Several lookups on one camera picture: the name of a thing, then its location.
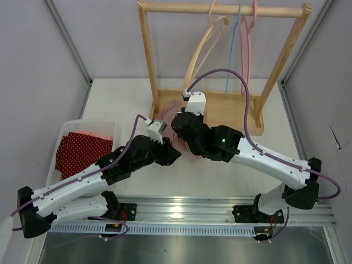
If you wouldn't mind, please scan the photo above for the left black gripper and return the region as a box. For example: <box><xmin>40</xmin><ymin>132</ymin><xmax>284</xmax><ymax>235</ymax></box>
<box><xmin>131</xmin><ymin>134</ymin><xmax>181</xmax><ymax>172</ymax></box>

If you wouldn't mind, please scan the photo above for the pink skirt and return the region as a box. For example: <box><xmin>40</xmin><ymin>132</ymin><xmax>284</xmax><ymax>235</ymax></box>
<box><xmin>158</xmin><ymin>100</ymin><xmax>191</xmax><ymax>153</ymax></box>

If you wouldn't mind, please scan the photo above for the pink plastic hanger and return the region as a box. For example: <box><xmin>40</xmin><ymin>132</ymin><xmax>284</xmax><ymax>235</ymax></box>
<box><xmin>239</xmin><ymin>0</ymin><xmax>257</xmax><ymax>87</ymax></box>

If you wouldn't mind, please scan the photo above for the blue plastic hanger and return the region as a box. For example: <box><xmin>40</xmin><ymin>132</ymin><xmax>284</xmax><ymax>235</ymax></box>
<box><xmin>225</xmin><ymin>5</ymin><xmax>241</xmax><ymax>99</ymax></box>

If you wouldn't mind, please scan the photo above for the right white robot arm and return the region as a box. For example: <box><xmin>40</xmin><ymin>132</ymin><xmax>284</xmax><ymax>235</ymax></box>
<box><xmin>171</xmin><ymin>112</ymin><xmax>319</xmax><ymax>222</ymax></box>

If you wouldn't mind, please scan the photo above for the aluminium mounting rail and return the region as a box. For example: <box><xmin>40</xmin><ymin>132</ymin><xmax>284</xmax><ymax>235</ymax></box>
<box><xmin>43</xmin><ymin>195</ymin><xmax>338</xmax><ymax>237</ymax></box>

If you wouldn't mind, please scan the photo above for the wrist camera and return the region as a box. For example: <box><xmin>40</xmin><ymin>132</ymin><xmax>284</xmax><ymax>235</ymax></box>
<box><xmin>182</xmin><ymin>89</ymin><xmax>206</xmax><ymax>116</ymax></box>
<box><xmin>145</xmin><ymin>118</ymin><xmax>167</xmax><ymax>145</ymax></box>

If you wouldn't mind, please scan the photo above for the white plastic basket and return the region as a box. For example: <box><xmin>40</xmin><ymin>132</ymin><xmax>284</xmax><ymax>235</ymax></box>
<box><xmin>46</xmin><ymin>119</ymin><xmax>120</xmax><ymax>187</ymax></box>

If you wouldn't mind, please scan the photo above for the red polka dot cloth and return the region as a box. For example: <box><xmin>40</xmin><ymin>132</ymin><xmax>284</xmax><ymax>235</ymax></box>
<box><xmin>56</xmin><ymin>132</ymin><xmax>113</xmax><ymax>180</ymax></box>

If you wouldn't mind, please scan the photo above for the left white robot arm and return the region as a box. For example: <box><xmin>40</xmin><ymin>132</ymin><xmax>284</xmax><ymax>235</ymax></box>
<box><xmin>18</xmin><ymin>135</ymin><xmax>182</xmax><ymax>239</ymax></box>

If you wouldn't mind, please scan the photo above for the wooden clothes rack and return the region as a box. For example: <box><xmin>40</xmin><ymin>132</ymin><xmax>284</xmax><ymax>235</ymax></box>
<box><xmin>137</xmin><ymin>1</ymin><xmax>312</xmax><ymax>136</ymax></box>

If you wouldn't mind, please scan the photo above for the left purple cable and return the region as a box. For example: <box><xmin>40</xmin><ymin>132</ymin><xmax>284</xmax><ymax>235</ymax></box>
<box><xmin>10</xmin><ymin>114</ymin><xmax>153</xmax><ymax>243</ymax></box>

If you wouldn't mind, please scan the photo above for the salmon pink cloth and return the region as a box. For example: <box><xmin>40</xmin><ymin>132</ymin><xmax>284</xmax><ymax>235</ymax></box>
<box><xmin>76</xmin><ymin>130</ymin><xmax>113</xmax><ymax>141</ymax></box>

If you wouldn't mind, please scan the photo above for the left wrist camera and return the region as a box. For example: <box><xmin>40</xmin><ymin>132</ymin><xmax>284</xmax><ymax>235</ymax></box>
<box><xmin>145</xmin><ymin>118</ymin><xmax>167</xmax><ymax>145</ymax></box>

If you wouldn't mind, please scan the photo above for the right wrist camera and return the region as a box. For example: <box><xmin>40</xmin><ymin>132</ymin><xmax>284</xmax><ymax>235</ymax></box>
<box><xmin>182</xmin><ymin>89</ymin><xmax>206</xmax><ymax>116</ymax></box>

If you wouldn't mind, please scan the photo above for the beige plastic hanger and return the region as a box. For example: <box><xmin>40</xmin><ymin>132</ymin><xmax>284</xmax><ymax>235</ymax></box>
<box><xmin>183</xmin><ymin>1</ymin><xmax>229</xmax><ymax>89</ymax></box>

